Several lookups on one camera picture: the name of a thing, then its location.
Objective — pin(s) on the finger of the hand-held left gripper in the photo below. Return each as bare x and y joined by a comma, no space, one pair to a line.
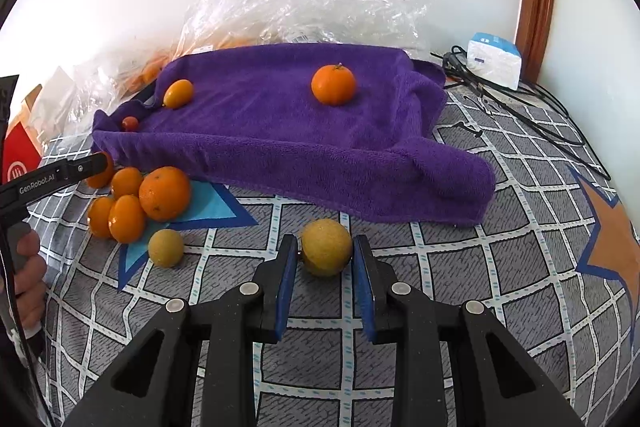
87,166

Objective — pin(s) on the orange kumquat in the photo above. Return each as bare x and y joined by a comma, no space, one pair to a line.
98,218
101,179
127,219
178,94
126,182

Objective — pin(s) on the white plastic bag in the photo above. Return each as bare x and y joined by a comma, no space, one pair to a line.
57,99

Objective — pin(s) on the blue and white tissue pack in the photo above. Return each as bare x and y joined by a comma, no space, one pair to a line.
492,57

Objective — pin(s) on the plastic bag of oranges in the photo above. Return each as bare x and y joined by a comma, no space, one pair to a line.
127,72

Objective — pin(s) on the person's left hand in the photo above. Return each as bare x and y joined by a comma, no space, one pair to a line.
27,279

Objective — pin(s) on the large mandarin orange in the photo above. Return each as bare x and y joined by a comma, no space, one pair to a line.
164,194

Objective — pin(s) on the small yellow round fruit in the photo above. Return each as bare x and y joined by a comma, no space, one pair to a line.
166,248

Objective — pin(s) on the red box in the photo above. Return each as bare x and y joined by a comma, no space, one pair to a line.
21,152

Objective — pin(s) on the mandarin orange with stem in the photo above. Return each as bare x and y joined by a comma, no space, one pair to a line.
333,85

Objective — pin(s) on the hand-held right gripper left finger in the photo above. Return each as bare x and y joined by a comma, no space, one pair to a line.
287,289

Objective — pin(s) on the red cherry tomato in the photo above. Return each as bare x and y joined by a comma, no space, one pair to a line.
130,123

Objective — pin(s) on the brown cardboard box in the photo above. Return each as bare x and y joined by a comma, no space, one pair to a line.
31,102

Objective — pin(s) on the large yellow round fruit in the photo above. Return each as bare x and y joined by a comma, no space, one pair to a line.
326,247

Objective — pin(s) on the grey checkered star tablecloth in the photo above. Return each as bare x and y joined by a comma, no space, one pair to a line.
500,232

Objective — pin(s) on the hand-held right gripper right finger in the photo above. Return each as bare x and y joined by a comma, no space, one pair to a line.
363,292

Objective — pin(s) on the purple towel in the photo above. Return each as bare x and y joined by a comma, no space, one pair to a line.
280,132

